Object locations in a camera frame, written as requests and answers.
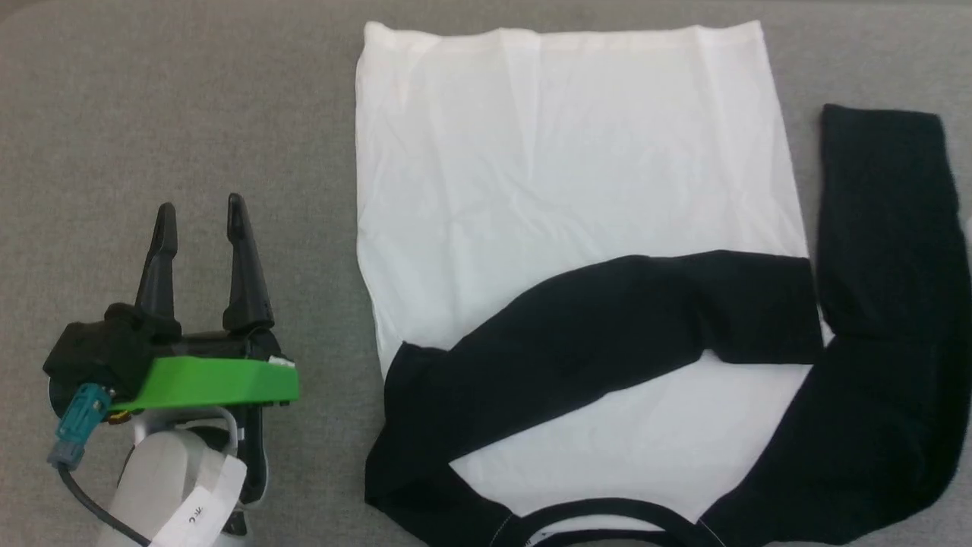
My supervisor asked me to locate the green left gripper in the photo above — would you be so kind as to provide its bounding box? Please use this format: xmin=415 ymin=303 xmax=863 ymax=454
xmin=110 ymin=193 xmax=301 ymax=415

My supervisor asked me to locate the white shirt with black sleeves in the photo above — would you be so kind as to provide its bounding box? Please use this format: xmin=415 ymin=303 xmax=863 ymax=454
xmin=355 ymin=19 xmax=972 ymax=547

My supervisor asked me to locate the grey fabric sofa seat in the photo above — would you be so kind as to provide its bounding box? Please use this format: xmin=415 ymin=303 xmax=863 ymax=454
xmin=0 ymin=0 xmax=972 ymax=547

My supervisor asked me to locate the white paper label tag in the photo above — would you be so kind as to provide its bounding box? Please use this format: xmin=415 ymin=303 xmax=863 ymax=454
xmin=148 ymin=454 xmax=248 ymax=547

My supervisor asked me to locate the black cable with teal plug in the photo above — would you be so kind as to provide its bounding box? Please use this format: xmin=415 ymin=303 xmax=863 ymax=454
xmin=47 ymin=382 xmax=153 ymax=547

